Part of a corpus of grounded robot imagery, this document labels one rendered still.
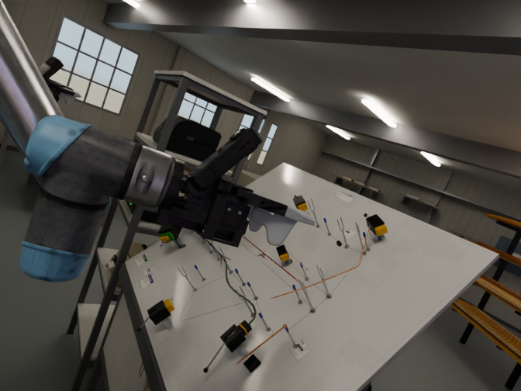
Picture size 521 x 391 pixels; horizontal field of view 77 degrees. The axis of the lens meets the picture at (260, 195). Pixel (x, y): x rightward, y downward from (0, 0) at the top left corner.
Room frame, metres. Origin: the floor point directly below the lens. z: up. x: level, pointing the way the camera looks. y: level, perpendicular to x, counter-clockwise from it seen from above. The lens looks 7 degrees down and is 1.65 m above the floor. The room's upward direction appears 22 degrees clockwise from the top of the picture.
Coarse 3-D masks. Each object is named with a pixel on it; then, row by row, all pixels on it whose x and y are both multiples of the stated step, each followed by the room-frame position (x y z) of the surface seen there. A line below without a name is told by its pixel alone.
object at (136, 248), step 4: (132, 244) 1.87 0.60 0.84; (136, 244) 1.88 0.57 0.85; (140, 244) 1.90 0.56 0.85; (144, 244) 1.90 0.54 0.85; (148, 244) 1.94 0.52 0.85; (152, 244) 1.97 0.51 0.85; (120, 248) 1.85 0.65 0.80; (132, 248) 1.83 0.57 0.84; (136, 248) 1.83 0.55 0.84; (140, 248) 1.85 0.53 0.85; (144, 248) 1.86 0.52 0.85; (132, 252) 1.79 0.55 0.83; (136, 252) 1.79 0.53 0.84; (116, 256) 1.84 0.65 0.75; (128, 256) 1.76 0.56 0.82; (132, 256) 1.75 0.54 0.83; (112, 260) 1.80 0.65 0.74; (112, 268) 1.77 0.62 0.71; (120, 284) 1.70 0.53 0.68
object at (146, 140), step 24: (168, 72) 1.80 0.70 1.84; (216, 96) 1.71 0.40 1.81; (144, 120) 2.06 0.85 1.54; (168, 120) 1.60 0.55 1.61; (216, 120) 2.32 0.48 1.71; (144, 144) 1.83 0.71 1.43; (192, 168) 1.72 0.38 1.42; (240, 168) 1.87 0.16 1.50; (96, 264) 2.07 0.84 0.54; (120, 264) 1.61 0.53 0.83; (120, 288) 1.69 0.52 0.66; (96, 312) 2.03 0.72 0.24; (96, 336) 1.61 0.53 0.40
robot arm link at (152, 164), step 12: (144, 156) 0.39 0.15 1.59; (156, 156) 0.40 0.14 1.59; (168, 156) 0.42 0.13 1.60; (144, 168) 0.39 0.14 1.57; (156, 168) 0.39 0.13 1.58; (168, 168) 0.40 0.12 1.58; (132, 180) 0.38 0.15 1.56; (144, 180) 0.38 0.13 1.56; (156, 180) 0.39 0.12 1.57; (168, 180) 0.40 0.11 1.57; (132, 192) 0.39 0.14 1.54; (144, 192) 0.39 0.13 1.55; (156, 192) 0.39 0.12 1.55; (144, 204) 0.40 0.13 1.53; (156, 204) 0.40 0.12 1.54
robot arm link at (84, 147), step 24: (48, 120) 0.36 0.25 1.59; (72, 120) 0.38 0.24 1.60; (48, 144) 0.35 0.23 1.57; (72, 144) 0.36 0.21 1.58; (96, 144) 0.37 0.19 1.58; (120, 144) 0.39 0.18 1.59; (48, 168) 0.35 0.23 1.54; (72, 168) 0.36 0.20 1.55; (96, 168) 0.37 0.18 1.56; (120, 168) 0.38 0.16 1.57; (72, 192) 0.36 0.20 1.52; (96, 192) 0.38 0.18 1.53; (120, 192) 0.38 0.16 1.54
